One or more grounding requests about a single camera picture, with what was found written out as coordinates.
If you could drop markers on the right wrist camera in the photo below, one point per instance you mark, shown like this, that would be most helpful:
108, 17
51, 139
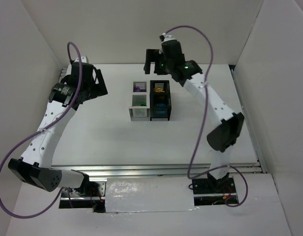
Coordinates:
165, 38

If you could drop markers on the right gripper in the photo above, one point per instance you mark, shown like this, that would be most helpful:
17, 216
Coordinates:
154, 62

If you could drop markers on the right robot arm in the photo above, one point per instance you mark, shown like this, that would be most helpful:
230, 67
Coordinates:
227, 124

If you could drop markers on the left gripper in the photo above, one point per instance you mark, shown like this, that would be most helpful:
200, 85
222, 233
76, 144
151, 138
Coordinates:
93, 83

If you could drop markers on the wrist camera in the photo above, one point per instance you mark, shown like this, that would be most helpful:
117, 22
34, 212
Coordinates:
165, 38
84, 59

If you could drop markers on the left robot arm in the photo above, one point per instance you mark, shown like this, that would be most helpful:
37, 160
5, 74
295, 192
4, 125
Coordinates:
34, 165

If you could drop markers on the black slotted container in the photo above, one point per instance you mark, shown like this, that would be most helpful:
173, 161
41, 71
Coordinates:
156, 98

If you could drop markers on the teal rounded lego brick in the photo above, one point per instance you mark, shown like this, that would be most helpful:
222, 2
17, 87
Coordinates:
160, 105

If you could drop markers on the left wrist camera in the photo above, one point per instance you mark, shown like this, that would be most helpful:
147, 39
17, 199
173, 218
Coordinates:
84, 59

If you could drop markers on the white taped panel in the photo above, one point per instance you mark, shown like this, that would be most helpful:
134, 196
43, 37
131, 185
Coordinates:
154, 194

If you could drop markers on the aluminium front rail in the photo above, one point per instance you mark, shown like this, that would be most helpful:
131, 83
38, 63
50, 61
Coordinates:
137, 171

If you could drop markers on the white slotted container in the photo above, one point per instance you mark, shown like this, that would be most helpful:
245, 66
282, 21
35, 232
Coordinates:
137, 112

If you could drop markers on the teal small lego brick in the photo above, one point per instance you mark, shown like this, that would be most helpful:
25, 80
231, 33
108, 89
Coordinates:
160, 113

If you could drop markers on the left aluminium side rail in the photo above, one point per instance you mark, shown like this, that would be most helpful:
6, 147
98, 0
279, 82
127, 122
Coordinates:
63, 73

